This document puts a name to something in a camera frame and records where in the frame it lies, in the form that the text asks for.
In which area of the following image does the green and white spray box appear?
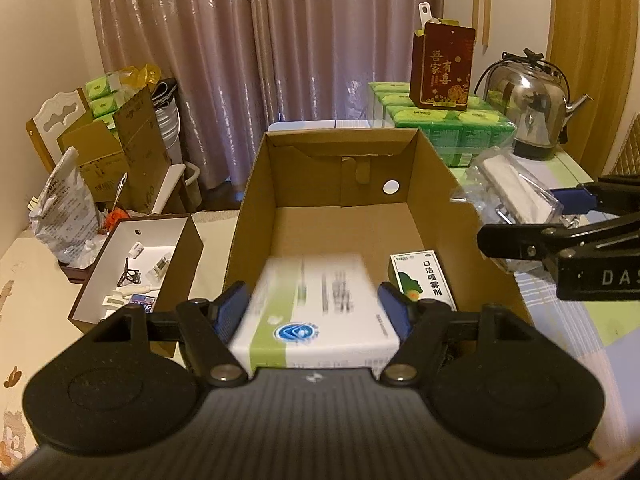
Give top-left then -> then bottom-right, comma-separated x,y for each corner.
389,249 -> 458,313

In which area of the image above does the stainless steel kettle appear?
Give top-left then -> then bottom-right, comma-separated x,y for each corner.
474,49 -> 593,161

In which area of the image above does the small green tissue pack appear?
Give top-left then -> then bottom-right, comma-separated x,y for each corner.
89,97 -> 121,122
84,74 -> 121,102

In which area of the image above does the white and green medicine box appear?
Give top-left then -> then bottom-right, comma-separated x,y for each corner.
227,252 -> 403,373

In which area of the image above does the open cardboard carton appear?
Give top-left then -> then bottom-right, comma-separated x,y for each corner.
56,85 -> 173,213

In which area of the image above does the yellow plastic bag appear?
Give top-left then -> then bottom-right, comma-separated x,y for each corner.
117,63 -> 162,93

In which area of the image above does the orange object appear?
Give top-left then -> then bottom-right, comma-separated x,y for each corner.
105,209 -> 130,234

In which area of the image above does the stack of white buckets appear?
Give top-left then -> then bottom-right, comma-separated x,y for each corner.
151,79 -> 202,197

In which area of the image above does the white carved chair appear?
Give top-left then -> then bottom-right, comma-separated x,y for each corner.
26,87 -> 91,173

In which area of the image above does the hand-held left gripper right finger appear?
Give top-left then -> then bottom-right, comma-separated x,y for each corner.
377,281 -> 538,387

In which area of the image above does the white printed plastic bag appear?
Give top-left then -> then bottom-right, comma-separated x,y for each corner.
29,146 -> 99,268

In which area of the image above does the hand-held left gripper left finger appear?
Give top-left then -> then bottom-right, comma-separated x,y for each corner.
92,281 -> 251,387

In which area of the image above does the red gift box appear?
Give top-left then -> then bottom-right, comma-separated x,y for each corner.
410,16 -> 476,111

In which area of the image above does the pink curtain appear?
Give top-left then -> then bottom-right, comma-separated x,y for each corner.
85,0 -> 446,201

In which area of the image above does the wooden door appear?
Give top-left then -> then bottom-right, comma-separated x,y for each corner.
547,0 -> 640,181

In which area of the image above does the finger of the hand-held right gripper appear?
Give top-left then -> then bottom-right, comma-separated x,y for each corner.
476,212 -> 640,264
550,175 -> 640,216

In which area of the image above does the chair with quilted cushion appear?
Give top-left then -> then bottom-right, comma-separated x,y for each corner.
602,112 -> 640,181

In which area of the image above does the large green tissue pack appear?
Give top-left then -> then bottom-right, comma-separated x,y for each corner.
369,80 -> 517,168

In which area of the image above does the clear plastic package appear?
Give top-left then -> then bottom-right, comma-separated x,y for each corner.
467,146 -> 581,233

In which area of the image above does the brown box with white lining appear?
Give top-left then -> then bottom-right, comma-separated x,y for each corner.
67,214 -> 205,358

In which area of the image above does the beige floral bed sheet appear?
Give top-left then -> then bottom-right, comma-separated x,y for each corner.
0,209 -> 243,466

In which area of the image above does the brown cardboard box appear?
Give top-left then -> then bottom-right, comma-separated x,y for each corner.
222,127 -> 533,361

